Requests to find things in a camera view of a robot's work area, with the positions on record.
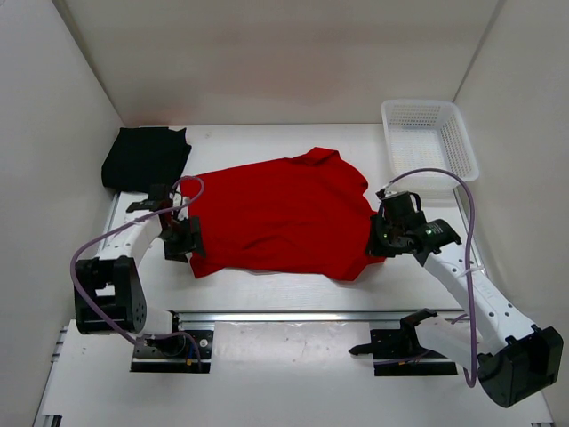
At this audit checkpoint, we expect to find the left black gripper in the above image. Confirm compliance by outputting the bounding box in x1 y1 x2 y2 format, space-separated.
158 214 207 262

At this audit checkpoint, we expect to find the black t shirt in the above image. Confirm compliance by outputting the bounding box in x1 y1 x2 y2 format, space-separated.
101 127 191 193

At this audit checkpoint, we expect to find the red t shirt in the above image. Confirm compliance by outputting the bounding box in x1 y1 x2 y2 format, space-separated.
181 148 383 281

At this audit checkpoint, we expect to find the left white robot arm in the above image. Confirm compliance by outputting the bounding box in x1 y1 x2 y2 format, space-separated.
70 184 205 356

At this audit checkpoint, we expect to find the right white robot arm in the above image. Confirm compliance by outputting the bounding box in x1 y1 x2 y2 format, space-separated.
367 191 564 407

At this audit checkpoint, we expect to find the white plastic basket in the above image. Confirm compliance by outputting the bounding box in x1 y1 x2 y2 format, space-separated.
381 99 479 198

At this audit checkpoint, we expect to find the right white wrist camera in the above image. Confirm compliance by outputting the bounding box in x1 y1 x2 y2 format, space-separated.
375 188 392 201

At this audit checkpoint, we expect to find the aluminium rail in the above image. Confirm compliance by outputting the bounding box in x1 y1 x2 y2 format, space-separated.
177 310 463 325

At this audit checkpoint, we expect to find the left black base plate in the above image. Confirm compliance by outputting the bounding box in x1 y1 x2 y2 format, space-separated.
130 329 214 374

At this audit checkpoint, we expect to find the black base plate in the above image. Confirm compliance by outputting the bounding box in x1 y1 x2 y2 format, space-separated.
349 309 458 377
130 329 214 374

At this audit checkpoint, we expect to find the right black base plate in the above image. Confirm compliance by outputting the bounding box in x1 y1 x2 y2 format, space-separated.
349 309 458 377

